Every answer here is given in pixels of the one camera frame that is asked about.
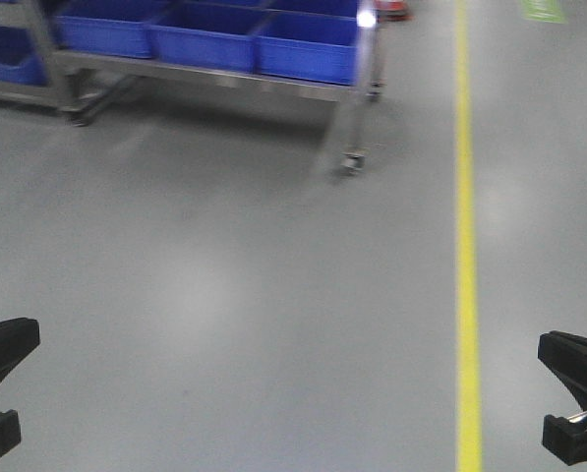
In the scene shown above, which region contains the steel cart with bins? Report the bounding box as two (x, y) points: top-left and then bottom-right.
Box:
(0, 1), (381, 173)

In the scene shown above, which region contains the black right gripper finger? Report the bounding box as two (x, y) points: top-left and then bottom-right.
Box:
(538, 330), (587, 406)
(542, 410), (587, 464)

